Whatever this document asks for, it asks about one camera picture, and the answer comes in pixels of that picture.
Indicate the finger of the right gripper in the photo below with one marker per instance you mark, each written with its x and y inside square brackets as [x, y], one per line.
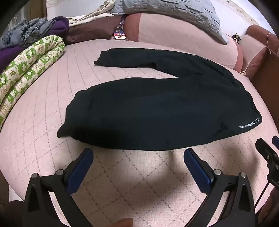
[266, 151]
[275, 141]

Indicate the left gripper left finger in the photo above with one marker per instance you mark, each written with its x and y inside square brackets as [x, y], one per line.
[38, 206]

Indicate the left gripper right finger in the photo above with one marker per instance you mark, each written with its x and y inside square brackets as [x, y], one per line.
[239, 207]

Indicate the black pants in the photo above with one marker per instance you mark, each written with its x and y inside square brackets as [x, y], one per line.
[200, 103]

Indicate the person left hand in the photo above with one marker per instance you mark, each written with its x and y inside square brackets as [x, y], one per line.
[125, 222]

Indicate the pink brown cushion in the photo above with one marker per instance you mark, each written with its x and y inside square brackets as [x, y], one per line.
[259, 47]

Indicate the green patterned quilt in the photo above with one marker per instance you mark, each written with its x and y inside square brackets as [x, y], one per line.
[26, 68]

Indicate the grey quilted blanket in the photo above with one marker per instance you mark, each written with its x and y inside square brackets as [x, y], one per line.
[199, 13]

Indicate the pink bolster pillow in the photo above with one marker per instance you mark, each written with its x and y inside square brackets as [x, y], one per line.
[178, 34]

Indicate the blue denim jeans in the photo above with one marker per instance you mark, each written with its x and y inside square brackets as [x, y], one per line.
[26, 32]

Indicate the purple garment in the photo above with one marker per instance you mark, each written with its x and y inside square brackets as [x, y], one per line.
[60, 28]

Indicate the red blue small package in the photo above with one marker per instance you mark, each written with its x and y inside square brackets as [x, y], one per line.
[119, 35]

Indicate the dark brown blanket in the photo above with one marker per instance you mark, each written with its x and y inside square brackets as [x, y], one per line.
[102, 28]

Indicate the cream blanket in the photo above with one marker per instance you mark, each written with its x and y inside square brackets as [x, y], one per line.
[102, 11]

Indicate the brown wooden bed frame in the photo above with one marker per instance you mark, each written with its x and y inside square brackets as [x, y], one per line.
[266, 80]

